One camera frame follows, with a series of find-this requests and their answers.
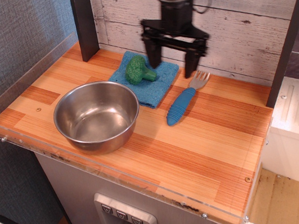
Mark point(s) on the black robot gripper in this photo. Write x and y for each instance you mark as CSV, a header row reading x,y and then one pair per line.
x,y
174,30

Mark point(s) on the blue handled metal fork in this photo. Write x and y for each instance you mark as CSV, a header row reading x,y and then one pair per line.
x,y
179,106

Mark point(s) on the green toy broccoli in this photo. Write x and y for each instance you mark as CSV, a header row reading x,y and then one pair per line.
x,y
136,71

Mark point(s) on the stainless steel bowl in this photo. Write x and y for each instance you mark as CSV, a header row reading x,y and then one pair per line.
x,y
97,117

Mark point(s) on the clear acrylic table guard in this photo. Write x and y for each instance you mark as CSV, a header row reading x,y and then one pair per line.
x,y
207,164

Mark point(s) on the white toy sink unit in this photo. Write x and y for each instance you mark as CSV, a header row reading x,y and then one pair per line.
x,y
281,150

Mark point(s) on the grey toy fridge cabinet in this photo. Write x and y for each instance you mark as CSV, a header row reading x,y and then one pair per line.
x,y
77,188

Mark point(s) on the silver dispenser button panel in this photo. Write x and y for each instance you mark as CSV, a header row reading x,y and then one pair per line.
x,y
112,211

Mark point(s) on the dark left shelf post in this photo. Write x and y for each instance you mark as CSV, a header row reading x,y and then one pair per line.
x,y
86,29

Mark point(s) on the dark shelf post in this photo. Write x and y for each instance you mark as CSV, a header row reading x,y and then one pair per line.
x,y
284,57
86,29

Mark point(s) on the dark right shelf post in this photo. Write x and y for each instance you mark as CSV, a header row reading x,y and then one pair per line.
x,y
284,57

